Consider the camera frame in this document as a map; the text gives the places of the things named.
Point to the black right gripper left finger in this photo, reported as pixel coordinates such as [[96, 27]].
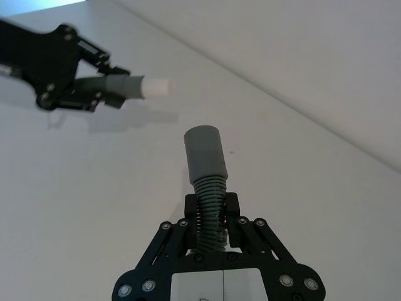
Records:
[[191, 207]]

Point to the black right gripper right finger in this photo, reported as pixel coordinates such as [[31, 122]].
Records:
[[232, 207]]

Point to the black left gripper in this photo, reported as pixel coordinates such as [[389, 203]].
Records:
[[47, 62]]

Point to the white curtain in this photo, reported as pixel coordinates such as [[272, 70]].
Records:
[[313, 47]]

